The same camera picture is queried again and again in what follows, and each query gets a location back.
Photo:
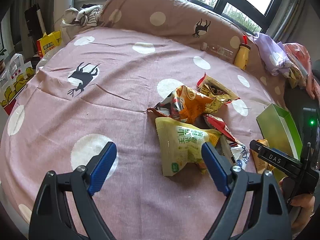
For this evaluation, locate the yellow paper bag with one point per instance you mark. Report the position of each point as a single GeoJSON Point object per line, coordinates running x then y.
{"type": "Point", "coordinates": [48, 42]}

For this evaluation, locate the white red-edged snack packet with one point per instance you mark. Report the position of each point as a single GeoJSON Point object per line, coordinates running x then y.
{"type": "Point", "coordinates": [212, 82]}

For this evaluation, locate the yellow-green corn snack bag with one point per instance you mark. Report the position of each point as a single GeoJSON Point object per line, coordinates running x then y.
{"type": "Point", "coordinates": [181, 143]}

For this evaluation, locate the white fried chicken bag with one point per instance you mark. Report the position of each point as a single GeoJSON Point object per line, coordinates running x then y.
{"type": "Point", "coordinates": [14, 78]}

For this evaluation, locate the person's right hand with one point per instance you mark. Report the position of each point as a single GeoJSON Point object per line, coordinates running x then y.
{"type": "Point", "coordinates": [301, 212]}

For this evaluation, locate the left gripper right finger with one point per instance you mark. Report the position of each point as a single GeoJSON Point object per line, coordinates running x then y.
{"type": "Point", "coordinates": [267, 218]}

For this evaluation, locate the gold yellow snack bag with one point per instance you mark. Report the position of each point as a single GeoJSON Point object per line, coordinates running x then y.
{"type": "Point", "coordinates": [213, 107]}

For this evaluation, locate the pink polka dot bedsheet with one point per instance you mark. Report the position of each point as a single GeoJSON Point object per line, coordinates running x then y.
{"type": "Point", "coordinates": [98, 89]}

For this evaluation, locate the striped white cloth pile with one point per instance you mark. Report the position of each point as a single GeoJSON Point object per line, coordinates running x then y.
{"type": "Point", "coordinates": [73, 19]}

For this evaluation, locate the red snack bag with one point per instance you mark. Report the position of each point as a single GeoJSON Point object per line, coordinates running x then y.
{"type": "Point", "coordinates": [217, 123]}

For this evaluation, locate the green cardboard box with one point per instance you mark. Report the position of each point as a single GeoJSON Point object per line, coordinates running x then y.
{"type": "Point", "coordinates": [278, 127]}

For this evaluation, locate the clear plastic bottle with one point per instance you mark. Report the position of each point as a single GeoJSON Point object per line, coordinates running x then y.
{"type": "Point", "coordinates": [218, 51]}

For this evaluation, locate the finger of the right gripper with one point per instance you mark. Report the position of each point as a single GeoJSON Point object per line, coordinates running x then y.
{"type": "Point", "coordinates": [280, 160]}

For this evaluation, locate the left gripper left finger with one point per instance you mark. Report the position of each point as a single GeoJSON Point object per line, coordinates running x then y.
{"type": "Point", "coordinates": [51, 217]}

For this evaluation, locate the brown polka dot cushion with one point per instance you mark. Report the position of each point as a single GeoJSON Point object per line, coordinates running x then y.
{"type": "Point", "coordinates": [175, 17]}

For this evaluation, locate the white blue snack bag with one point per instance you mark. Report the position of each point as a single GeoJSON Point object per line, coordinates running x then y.
{"type": "Point", "coordinates": [235, 152]}

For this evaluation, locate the yellow drink bottle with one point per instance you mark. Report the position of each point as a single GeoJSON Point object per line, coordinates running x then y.
{"type": "Point", "coordinates": [242, 56]}

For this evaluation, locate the orange snack bag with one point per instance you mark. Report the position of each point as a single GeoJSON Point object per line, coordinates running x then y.
{"type": "Point", "coordinates": [185, 104]}

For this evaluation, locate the dark grey sofa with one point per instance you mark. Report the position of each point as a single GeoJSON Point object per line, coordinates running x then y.
{"type": "Point", "coordinates": [295, 100]}

